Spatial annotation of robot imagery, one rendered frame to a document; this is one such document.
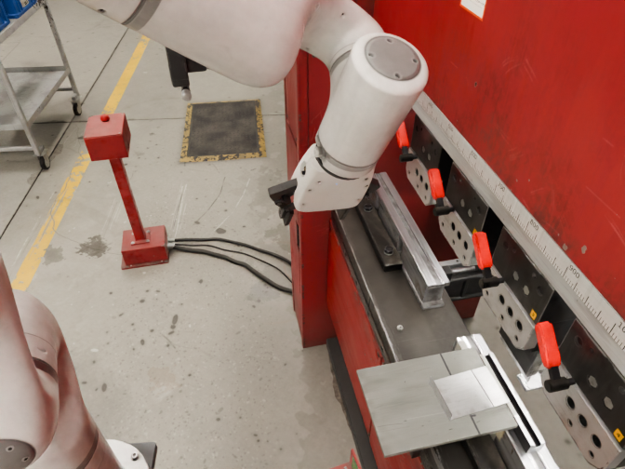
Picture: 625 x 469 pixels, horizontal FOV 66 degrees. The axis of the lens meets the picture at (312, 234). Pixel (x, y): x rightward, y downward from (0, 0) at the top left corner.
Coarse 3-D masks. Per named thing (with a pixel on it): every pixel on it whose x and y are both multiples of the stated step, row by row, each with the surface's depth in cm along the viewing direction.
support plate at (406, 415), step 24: (408, 360) 101; (432, 360) 101; (456, 360) 101; (480, 360) 101; (360, 384) 98; (384, 384) 97; (408, 384) 97; (384, 408) 94; (408, 408) 94; (432, 408) 94; (504, 408) 94; (384, 432) 90; (408, 432) 90; (432, 432) 90; (456, 432) 90; (480, 432) 90; (384, 456) 87
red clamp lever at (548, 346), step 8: (536, 328) 70; (544, 328) 69; (552, 328) 69; (544, 336) 69; (552, 336) 69; (544, 344) 69; (552, 344) 69; (544, 352) 69; (552, 352) 68; (544, 360) 69; (552, 360) 68; (560, 360) 69; (552, 368) 69; (552, 376) 68; (560, 376) 69; (544, 384) 69; (552, 384) 68; (560, 384) 68; (568, 384) 68; (552, 392) 68
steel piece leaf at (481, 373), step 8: (480, 368) 100; (480, 376) 98; (488, 376) 98; (480, 384) 97; (488, 384) 97; (496, 384) 97; (488, 392) 96; (496, 392) 96; (496, 400) 94; (504, 400) 94
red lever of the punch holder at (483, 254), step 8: (480, 232) 84; (472, 240) 85; (480, 240) 83; (480, 248) 83; (488, 248) 83; (480, 256) 83; (488, 256) 83; (480, 264) 83; (488, 264) 83; (488, 272) 83; (480, 280) 83; (488, 280) 82; (496, 280) 83
